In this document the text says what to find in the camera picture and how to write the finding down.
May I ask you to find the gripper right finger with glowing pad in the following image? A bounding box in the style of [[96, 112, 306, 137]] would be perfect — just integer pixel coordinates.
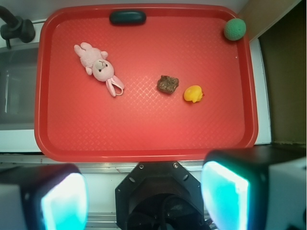
[[201, 146, 307, 230]]

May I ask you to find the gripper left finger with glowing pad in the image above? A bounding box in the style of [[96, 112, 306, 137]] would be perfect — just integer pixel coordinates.
[[0, 163, 89, 230]]

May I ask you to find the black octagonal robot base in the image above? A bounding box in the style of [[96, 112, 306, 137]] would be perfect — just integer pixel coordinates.
[[115, 161, 210, 230]]

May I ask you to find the yellow rubber duck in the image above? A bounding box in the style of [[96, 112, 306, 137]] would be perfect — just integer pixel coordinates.
[[183, 85, 204, 103]]

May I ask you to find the red plastic tray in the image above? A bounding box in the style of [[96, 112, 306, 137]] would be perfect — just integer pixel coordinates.
[[34, 4, 258, 162]]

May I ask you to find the brown rock-like lump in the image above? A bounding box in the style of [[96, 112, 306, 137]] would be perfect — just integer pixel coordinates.
[[157, 75, 179, 94]]

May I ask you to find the steel sink basin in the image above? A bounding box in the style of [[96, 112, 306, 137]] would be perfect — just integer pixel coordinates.
[[0, 43, 38, 130]]

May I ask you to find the pink plush bunny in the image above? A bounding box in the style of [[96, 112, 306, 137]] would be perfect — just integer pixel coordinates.
[[74, 42, 125, 97]]

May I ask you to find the green foam ball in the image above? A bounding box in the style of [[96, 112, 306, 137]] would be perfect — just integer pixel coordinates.
[[224, 18, 247, 41]]

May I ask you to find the black faucet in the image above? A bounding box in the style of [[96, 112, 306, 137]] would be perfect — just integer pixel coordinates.
[[0, 6, 35, 49]]

